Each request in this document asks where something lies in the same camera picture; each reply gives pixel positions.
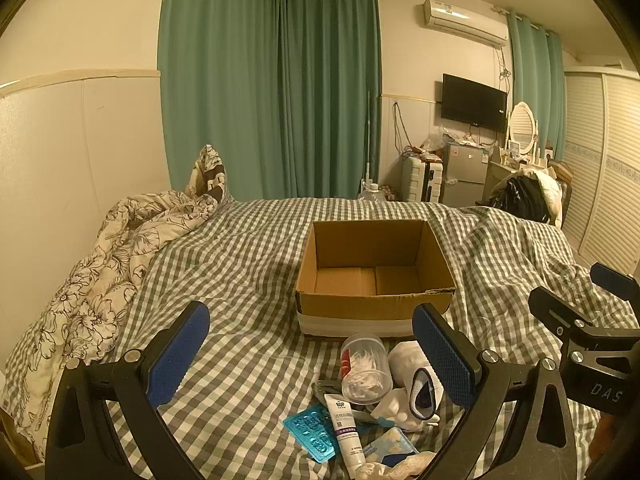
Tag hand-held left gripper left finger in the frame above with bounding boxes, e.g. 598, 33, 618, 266
46, 301, 211, 480

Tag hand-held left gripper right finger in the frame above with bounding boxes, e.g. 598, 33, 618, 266
411, 303, 587, 480

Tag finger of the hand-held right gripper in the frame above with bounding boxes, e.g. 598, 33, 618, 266
528, 285, 608, 343
590, 262, 640, 311

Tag white pouch with dark trim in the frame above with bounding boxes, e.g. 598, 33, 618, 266
407, 366, 445, 421

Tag clear jar of cotton swabs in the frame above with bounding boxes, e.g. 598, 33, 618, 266
339, 332, 394, 404

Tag blue floral packet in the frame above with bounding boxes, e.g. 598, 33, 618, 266
362, 427, 420, 467

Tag brown cardboard box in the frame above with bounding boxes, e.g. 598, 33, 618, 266
294, 219, 457, 337

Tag white tissue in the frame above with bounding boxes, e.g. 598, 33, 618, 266
356, 451, 437, 480

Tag grey metal clipper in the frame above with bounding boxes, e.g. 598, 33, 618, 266
310, 379, 347, 397

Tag white cream tube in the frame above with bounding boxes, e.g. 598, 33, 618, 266
323, 393, 369, 479

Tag teal blister pack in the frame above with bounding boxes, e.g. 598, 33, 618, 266
282, 406, 347, 464

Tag white padded jacket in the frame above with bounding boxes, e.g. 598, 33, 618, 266
520, 167, 566, 229

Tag floral quilt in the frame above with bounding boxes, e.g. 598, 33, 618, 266
0, 189, 222, 463

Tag white louvred wardrobe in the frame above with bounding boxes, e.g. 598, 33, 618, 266
562, 67, 640, 277

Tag cream dressing table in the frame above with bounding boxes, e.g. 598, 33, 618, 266
487, 159, 551, 196

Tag silver mini fridge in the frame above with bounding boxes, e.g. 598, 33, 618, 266
442, 142, 494, 207

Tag white suitcase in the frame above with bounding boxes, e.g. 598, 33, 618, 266
403, 155, 445, 204

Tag white oval mirror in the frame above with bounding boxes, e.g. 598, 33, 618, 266
507, 101, 540, 157

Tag brown patterned pillow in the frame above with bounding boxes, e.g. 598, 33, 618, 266
184, 144, 236, 206

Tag green window curtain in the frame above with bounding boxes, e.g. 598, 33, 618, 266
505, 9, 567, 162

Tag clear plastic bag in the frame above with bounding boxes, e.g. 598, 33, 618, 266
422, 127, 452, 154

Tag white mop pole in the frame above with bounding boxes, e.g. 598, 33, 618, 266
363, 90, 374, 187

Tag white air conditioner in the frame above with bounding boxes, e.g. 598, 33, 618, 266
422, 0, 510, 50

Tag black wall television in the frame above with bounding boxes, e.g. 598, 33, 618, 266
440, 73, 509, 134

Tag hanging wall cables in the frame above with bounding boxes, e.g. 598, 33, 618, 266
392, 101, 417, 155

